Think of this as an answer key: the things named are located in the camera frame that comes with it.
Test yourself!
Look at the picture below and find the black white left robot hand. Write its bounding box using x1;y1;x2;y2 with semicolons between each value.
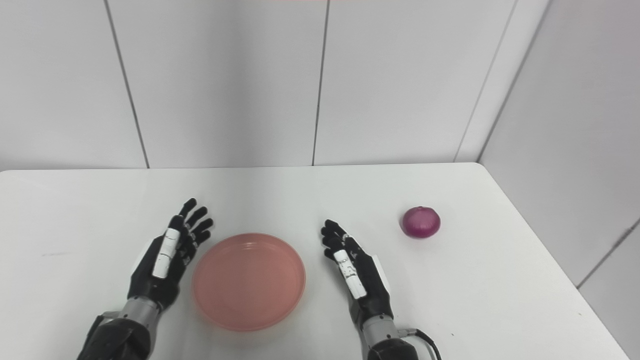
127;198;215;313

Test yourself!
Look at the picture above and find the red onion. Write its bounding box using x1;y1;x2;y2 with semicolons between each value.
400;205;442;240

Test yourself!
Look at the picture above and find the pink round plate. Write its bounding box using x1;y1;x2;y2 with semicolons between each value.
191;232;307;333

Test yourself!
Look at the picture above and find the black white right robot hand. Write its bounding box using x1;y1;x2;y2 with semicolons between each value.
320;219;396;327

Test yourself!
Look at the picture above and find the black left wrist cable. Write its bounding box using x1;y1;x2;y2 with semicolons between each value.
81;311;122;353

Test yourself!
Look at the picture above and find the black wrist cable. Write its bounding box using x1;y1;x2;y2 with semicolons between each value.
81;311;122;353
397;328;444;360

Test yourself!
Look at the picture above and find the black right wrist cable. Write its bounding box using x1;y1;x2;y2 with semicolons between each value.
397;328;444;360

